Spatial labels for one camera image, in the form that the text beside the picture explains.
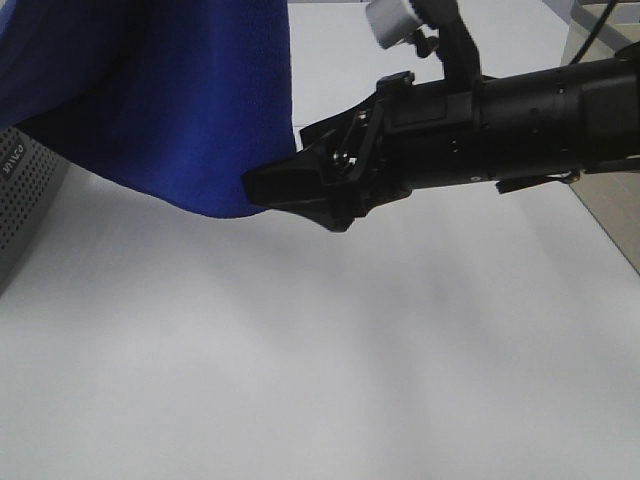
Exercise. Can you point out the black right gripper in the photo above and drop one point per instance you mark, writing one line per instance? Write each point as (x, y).
(372, 154)

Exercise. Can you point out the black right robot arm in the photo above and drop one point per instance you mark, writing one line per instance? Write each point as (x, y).
(516, 132)

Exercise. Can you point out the beige box with grey rim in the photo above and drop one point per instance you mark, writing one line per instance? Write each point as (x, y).
(612, 199)

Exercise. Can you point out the blue microfibre towel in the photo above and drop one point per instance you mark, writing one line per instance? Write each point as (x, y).
(174, 99)

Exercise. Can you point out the grey perforated plastic basket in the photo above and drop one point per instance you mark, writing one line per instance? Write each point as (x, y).
(31, 176)

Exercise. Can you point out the white wrist camera on bracket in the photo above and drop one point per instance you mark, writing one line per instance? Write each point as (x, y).
(432, 27)

